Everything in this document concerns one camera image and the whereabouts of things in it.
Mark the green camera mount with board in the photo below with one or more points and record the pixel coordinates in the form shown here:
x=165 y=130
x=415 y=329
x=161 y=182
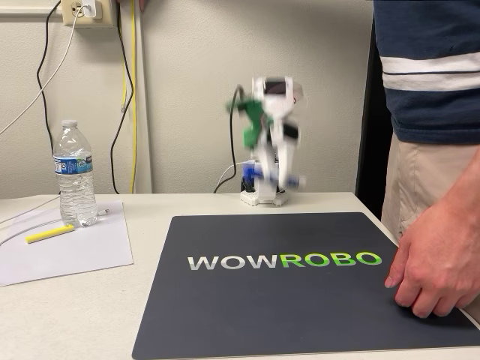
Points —
x=252 y=127

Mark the white charger plug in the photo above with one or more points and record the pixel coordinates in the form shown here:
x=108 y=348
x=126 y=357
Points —
x=92 y=9

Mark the blue whiteboard marker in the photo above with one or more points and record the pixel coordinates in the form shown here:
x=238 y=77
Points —
x=251 y=171

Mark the beige wall outlet box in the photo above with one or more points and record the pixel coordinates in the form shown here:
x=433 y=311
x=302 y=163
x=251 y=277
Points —
x=71 y=15

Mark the clear plastic water bottle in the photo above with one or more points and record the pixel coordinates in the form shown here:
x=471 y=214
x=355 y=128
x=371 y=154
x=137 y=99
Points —
x=75 y=180

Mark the white paper sheet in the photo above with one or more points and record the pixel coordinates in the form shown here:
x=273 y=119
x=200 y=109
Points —
x=75 y=255

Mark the black upright panel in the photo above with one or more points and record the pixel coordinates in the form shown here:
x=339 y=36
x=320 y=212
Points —
x=369 y=150

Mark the dark mat with WOWROBO print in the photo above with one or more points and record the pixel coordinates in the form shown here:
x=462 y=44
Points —
x=225 y=307

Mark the person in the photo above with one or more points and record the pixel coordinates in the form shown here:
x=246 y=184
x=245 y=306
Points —
x=423 y=93

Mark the person's left hand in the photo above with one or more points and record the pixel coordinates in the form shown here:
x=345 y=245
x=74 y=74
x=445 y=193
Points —
x=438 y=258

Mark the yellow plastic bar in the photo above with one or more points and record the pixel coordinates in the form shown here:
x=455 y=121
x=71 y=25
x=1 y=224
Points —
x=48 y=234

